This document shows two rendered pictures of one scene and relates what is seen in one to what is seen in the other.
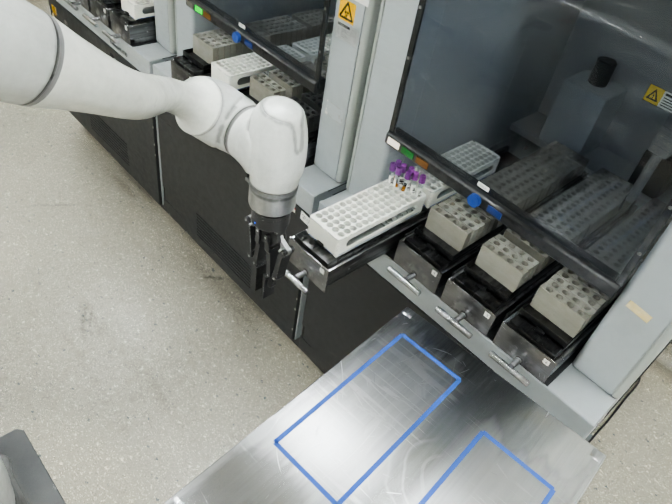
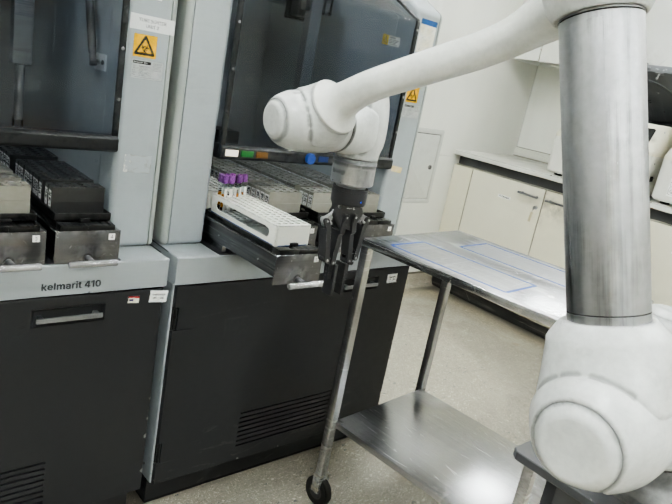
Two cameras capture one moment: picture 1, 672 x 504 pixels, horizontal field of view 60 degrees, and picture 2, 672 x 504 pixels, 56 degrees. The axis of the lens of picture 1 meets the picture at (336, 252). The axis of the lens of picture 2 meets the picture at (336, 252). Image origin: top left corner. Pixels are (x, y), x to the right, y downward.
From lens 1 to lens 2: 1.66 m
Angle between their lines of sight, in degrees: 75
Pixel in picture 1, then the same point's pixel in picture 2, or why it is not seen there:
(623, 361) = (395, 206)
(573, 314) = (373, 196)
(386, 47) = (199, 69)
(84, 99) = not seen: hidden behind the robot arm
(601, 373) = not seen: hidden behind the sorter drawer
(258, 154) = (384, 122)
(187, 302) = not seen: outside the picture
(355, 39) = (160, 72)
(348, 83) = (155, 122)
